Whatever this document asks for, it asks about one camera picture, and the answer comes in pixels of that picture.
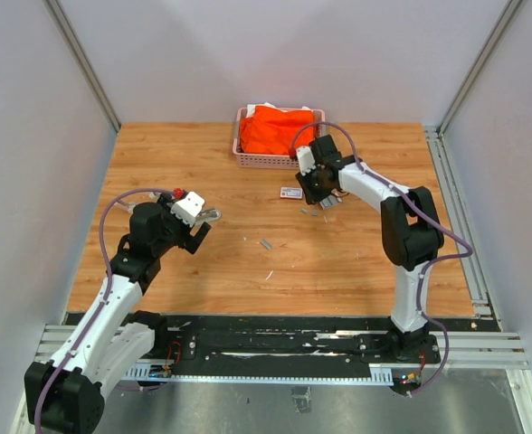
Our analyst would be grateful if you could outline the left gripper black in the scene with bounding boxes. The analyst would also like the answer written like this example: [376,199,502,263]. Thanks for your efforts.
[154,193,210,256]

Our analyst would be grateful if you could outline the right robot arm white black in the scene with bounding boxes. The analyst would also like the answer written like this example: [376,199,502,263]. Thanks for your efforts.
[290,135,443,362]

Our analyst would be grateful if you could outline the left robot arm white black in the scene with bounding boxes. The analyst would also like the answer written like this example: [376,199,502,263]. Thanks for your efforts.
[24,190,211,433]

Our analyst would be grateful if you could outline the orange cloth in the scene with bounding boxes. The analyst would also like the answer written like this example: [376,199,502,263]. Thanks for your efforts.
[240,107,316,156]

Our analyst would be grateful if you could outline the pink plastic basket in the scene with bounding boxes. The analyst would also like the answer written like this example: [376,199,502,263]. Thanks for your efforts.
[233,107,325,169]

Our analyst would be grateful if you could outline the white paper in basket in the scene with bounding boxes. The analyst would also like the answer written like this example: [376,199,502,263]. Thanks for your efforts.
[245,102,311,118]

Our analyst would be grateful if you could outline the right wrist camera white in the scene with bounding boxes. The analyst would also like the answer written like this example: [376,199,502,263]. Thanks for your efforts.
[296,146,317,176]

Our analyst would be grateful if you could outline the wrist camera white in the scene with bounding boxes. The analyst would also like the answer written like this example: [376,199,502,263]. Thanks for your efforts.
[296,146,317,176]
[170,192,205,228]

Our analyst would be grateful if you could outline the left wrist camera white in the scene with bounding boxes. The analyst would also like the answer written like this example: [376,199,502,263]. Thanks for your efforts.
[170,192,205,228]

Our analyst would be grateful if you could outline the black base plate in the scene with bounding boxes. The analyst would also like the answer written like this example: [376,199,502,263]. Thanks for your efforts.
[146,315,442,371]

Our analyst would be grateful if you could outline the grey slotted cable duct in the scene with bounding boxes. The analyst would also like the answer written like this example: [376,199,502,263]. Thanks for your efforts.
[122,360,394,386]

